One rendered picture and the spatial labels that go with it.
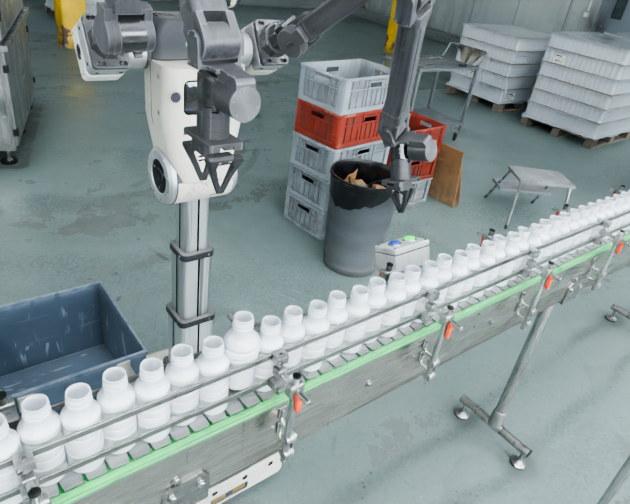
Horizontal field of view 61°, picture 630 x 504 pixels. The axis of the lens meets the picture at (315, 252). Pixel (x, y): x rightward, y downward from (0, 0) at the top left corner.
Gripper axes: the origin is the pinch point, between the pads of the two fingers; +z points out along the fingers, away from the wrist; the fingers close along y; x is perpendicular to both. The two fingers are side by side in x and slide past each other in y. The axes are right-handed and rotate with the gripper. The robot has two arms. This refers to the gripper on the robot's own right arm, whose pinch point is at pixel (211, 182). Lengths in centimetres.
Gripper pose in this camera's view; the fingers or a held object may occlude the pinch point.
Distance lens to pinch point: 99.7
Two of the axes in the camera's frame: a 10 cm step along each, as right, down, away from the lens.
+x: 7.8, -2.3, 5.8
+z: -1.3, 8.5, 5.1
